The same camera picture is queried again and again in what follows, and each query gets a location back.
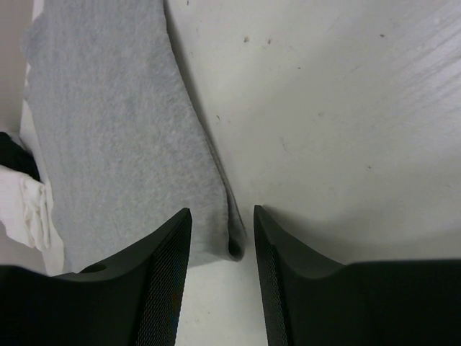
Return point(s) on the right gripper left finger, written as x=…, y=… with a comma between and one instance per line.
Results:
x=133, y=297

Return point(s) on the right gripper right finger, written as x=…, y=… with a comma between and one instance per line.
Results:
x=309, y=299

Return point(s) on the grey tank top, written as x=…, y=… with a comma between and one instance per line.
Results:
x=122, y=145

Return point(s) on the folded white tank top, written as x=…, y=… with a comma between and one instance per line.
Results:
x=26, y=216

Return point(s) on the folded black tank top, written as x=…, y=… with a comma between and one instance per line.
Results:
x=14, y=157

